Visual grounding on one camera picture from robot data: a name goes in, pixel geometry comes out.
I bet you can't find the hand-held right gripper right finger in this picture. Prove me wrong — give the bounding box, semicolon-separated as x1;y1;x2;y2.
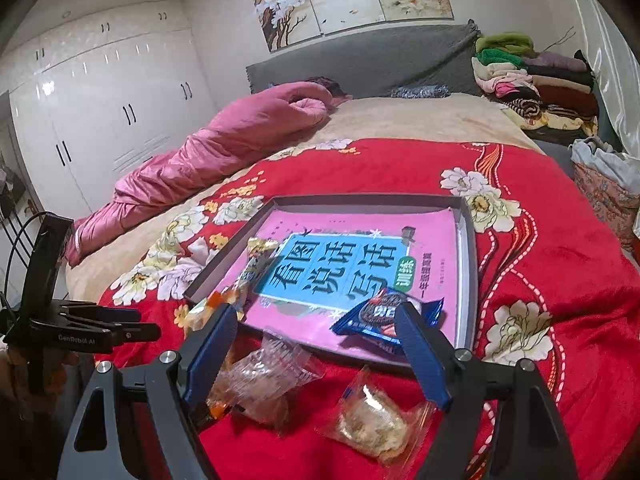
395;300;581;480

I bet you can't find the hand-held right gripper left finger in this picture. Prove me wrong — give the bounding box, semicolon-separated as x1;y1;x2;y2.
57;302;240;480

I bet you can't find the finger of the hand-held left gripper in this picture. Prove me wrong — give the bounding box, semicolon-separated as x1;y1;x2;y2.
104;321;162;346
69;301;144;325

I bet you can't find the blue cookie packet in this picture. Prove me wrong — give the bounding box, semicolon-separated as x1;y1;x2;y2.
330;287;446;357

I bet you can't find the grey shallow tray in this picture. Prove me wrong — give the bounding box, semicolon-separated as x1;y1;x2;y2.
182;194;481;371

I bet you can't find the long yellow snack packet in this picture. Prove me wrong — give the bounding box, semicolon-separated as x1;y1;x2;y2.
232;236;281;306

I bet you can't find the pale printed snack packet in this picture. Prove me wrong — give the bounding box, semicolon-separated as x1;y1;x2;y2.
220;332;327;433

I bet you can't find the clear packet of crumbly snack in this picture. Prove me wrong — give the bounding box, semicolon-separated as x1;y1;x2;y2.
316;366;437;467

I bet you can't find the pink book with blue title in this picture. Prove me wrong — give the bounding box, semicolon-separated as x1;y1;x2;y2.
192;209;461;350

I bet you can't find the white wardrobe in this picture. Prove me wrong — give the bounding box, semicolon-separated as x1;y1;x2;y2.
0;0;216;226

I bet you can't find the red floral blanket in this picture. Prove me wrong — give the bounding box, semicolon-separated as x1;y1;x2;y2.
95;137;640;480

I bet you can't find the pink pillow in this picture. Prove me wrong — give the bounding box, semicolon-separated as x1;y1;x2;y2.
65;80;353;267

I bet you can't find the floral fabric bag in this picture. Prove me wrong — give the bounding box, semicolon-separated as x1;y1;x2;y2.
572;162;640;253

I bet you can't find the grey knitted cloth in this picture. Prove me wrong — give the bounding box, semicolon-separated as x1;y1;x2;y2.
390;85;451;100

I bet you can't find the white crumpled cloth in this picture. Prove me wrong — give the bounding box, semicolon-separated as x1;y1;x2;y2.
570;137;640;186

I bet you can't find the dark red pillow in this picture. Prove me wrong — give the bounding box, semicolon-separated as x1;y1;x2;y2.
305;76;353;107

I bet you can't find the grey headboard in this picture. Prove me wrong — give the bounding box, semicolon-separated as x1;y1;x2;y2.
245;20;481;100

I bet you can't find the pile of folded clothes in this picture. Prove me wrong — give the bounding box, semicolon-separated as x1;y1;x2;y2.
472;32;601;133

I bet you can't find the white satin curtain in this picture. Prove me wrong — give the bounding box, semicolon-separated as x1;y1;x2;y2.
560;0;640;153

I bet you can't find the floral wall painting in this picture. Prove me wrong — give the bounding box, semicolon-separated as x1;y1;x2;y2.
250;0;456;53

